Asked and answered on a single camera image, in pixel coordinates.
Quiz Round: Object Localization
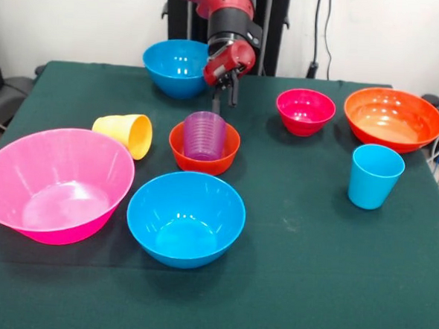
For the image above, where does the black hanging cable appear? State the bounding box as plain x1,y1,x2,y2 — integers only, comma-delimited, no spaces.
305,0,346,82

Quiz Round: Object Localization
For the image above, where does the small red-orange plastic bowl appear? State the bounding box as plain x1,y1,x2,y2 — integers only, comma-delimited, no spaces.
166,118,242,178

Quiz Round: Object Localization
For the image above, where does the yellow plastic cup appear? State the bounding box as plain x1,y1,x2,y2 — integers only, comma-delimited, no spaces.
89,111,155,162

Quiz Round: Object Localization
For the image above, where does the purple ribbed plastic cup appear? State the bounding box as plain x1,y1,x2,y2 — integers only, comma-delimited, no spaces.
181,109,228,162

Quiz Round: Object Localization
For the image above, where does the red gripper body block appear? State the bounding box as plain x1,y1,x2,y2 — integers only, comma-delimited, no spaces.
202,38,257,90

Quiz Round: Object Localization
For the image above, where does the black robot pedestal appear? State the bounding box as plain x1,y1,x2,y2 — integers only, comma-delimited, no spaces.
158,0,292,78

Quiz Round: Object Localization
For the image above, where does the blue plastic cup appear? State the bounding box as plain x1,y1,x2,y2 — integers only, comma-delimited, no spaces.
347,142,407,212

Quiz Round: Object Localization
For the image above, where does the blue plastic bowl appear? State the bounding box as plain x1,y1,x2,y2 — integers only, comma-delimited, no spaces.
123,167,249,273
139,37,213,101

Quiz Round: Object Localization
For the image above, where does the dark green tablecloth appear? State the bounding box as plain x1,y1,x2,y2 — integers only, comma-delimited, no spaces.
0,57,439,329

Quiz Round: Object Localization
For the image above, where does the large orange plastic bowl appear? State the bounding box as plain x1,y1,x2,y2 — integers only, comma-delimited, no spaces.
340,85,439,157

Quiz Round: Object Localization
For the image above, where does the large pink plastic bowl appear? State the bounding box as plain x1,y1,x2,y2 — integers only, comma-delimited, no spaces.
0,123,138,250

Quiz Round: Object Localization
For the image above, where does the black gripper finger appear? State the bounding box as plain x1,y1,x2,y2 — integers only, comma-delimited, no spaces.
210,84,223,115
227,72,242,108

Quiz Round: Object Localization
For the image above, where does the small magenta plastic bowl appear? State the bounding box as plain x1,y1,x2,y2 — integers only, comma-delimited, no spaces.
274,87,338,138

